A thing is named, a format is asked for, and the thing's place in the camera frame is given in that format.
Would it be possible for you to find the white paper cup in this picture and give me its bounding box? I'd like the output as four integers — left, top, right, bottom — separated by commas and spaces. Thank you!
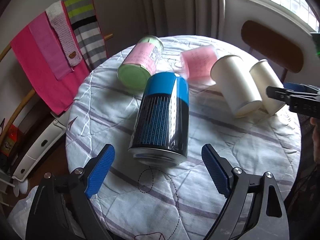
248, 58, 287, 117
210, 55, 263, 118

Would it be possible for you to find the blue black metal can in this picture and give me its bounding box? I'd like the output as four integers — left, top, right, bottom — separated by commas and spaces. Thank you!
128, 72, 189, 168

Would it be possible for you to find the pink plastic cup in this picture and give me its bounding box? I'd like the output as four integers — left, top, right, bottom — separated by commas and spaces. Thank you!
178, 45, 217, 83

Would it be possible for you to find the wooden chair red seat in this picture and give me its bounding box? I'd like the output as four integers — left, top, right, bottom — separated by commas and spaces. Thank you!
241, 20, 304, 82

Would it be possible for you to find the white striped quilted tablecloth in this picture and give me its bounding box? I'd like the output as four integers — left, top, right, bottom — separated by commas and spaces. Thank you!
66, 48, 301, 239

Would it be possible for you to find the white framed window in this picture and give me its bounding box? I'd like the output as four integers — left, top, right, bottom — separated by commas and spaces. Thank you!
224, 0, 320, 33

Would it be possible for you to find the hot pink towel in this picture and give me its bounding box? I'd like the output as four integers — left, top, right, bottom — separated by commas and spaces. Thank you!
11, 0, 91, 115

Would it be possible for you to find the red yellow package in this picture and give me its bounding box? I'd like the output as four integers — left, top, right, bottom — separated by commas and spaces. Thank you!
1, 124, 21, 157

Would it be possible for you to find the wooden towel rack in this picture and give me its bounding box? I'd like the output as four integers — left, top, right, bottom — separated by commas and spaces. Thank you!
0, 33, 113, 144

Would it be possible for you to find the green pink labelled can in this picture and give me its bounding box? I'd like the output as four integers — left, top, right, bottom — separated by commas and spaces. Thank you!
117, 35, 164, 90

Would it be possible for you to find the beige curtain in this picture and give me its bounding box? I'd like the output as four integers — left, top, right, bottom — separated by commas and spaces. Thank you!
136, 0, 226, 40

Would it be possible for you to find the light pink cloth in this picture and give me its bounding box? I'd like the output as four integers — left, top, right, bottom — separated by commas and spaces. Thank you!
28, 12, 72, 81

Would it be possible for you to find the striped green grey cloth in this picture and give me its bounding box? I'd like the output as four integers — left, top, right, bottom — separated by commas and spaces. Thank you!
63, 0, 107, 71

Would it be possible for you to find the pink knitted strap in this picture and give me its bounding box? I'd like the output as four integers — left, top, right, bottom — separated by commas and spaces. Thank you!
45, 0, 84, 67

